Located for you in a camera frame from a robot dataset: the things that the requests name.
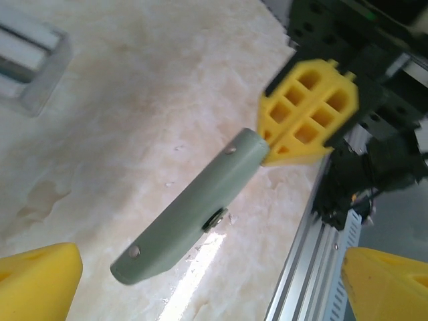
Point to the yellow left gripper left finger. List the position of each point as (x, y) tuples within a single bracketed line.
[(36, 284)]

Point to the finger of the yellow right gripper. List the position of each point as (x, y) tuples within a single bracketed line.
[(302, 87), (349, 87)]

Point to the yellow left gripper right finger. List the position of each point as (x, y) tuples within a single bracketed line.
[(388, 287)]

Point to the green card holder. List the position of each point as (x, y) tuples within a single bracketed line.
[(200, 200)]

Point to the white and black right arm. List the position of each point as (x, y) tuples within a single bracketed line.
[(354, 170)]

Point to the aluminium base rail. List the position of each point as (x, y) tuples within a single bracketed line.
[(301, 267)]

